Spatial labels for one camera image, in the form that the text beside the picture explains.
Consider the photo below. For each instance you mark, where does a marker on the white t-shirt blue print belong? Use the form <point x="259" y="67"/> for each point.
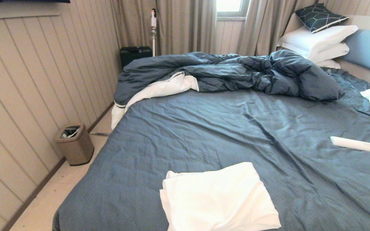
<point x="220" y="199"/>

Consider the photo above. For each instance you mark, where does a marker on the blue bed with headboard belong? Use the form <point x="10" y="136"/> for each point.
<point x="204" y="128"/>

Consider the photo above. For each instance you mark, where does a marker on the dark blue crumpled duvet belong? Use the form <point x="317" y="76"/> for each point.
<point x="236" y="73"/>

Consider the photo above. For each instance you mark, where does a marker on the black suitcase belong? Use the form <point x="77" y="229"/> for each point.
<point x="136" y="55"/>

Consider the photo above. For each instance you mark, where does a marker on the white stick vacuum cleaner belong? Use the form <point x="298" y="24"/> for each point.
<point x="153" y="34"/>

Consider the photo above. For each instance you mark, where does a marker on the beige curtain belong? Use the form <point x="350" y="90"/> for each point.
<point x="265" y="29"/>
<point x="178" y="25"/>

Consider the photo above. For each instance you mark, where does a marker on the brown trash bin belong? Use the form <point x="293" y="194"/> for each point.
<point x="74" y="148"/>

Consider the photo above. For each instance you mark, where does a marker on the window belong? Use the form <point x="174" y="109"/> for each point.
<point x="231" y="6"/>

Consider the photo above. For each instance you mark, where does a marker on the dark patterned pillow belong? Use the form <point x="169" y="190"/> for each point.
<point x="320" y="17"/>

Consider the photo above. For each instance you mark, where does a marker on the beige bed headboard frame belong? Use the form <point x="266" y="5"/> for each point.
<point x="365" y="74"/>

